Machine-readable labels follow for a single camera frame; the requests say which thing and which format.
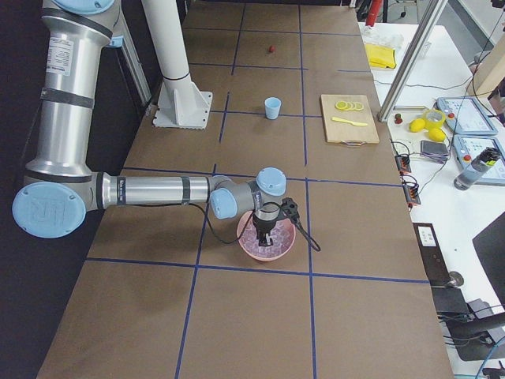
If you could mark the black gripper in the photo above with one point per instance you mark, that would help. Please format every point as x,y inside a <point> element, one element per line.
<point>263,228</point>

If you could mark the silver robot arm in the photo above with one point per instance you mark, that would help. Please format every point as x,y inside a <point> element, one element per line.
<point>59,188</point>

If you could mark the clear ice cube pile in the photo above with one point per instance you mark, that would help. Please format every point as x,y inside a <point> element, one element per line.
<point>280,237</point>

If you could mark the light blue cup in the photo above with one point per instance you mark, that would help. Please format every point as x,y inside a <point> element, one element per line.
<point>272,107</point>

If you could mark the yellow plastic knife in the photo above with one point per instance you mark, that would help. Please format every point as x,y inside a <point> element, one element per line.
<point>350,122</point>

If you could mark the wooden cutting board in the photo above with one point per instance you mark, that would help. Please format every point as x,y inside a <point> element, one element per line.
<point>342,133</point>

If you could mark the orange connector block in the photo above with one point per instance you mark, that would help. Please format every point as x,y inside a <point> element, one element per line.
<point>403,164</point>
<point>410,190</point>

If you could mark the lemon slices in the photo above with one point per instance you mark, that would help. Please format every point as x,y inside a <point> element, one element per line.
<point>349,106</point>

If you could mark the white mounting pole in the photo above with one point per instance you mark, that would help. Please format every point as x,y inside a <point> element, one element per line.
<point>180,104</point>

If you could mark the left yellow lemon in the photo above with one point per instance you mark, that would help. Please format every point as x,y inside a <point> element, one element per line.
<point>417,125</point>

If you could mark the yellow lemon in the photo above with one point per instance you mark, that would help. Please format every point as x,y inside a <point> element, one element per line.
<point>417,125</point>
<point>437,135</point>

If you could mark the purple grey pouch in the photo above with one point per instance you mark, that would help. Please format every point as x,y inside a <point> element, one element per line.
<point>437,151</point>

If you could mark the right yellow lemon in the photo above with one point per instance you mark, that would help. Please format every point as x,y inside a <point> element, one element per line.
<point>437,135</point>

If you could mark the yellow tape roll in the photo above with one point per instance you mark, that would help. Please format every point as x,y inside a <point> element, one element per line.
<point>434,119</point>

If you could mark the yellow cloth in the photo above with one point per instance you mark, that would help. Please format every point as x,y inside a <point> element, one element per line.
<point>380,56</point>

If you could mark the near teach pendant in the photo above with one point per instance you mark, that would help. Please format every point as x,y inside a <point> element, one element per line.
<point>468,147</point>

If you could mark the teach pendant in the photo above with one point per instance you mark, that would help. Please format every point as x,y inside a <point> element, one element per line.
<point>465,116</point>
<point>468,147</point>

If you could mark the far teach pendant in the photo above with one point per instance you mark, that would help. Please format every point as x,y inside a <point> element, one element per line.
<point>465,116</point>

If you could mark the clear water bottle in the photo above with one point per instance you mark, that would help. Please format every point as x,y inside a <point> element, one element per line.
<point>480,165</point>

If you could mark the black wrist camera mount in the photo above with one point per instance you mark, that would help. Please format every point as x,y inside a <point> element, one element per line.
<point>289,211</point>

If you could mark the aluminium frame post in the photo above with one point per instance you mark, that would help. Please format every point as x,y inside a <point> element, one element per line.
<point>413,52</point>

